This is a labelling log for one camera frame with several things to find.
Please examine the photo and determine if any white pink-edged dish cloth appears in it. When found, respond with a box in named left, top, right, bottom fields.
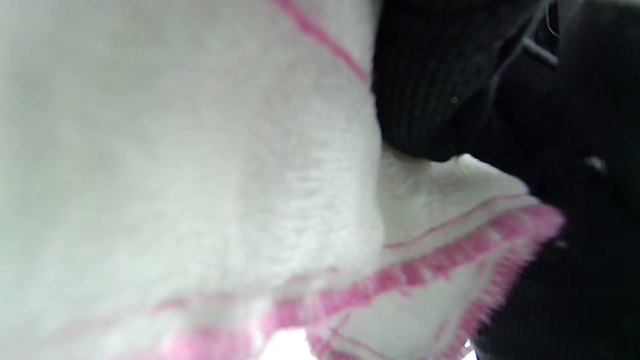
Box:
left=0, top=0, right=567, bottom=360

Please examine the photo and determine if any person's left hand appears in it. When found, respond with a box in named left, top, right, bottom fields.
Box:
left=371, top=0, right=640, bottom=360

